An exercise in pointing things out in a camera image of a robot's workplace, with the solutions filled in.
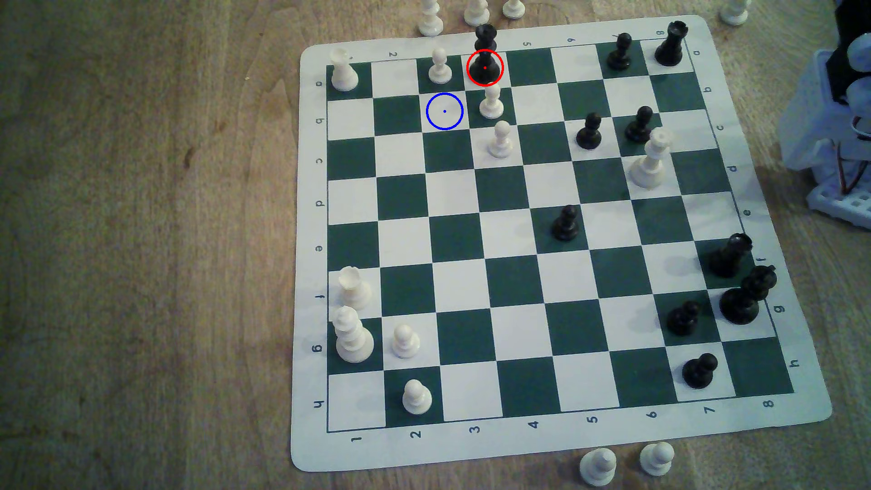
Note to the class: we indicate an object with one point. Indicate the black chess queen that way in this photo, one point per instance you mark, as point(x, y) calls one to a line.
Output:
point(485, 65)

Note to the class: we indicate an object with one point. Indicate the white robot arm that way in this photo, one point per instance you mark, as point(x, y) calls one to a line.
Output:
point(810, 116)

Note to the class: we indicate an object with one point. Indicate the green and white chess mat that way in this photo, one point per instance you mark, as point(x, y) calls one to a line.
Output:
point(476, 272)

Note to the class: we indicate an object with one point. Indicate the white chess rook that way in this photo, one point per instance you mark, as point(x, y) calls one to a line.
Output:
point(354, 291)
point(344, 73)

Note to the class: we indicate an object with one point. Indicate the white chess pawn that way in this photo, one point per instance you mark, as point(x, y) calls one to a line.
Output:
point(657, 461)
point(514, 9)
point(491, 105)
point(735, 12)
point(501, 143)
point(406, 344)
point(598, 468)
point(439, 69)
point(416, 400)

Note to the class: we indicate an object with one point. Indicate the white chess king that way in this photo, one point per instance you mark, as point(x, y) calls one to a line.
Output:
point(353, 340)

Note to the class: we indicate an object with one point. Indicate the black chess pawn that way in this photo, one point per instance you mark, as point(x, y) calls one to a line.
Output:
point(682, 321)
point(589, 136)
point(619, 56)
point(639, 129)
point(565, 228)
point(699, 374)

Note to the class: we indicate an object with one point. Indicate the white chess piece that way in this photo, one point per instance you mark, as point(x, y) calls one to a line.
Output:
point(430, 20)

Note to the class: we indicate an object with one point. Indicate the white chess bishop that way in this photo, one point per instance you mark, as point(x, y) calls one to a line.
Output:
point(476, 13)
point(648, 169)

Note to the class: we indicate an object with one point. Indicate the black chess rook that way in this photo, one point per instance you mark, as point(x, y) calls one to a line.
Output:
point(670, 49)

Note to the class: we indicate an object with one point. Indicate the black chess king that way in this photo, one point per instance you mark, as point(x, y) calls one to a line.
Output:
point(740, 305)

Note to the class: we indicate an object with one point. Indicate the white grid base plate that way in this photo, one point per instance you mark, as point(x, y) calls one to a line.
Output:
point(840, 203)

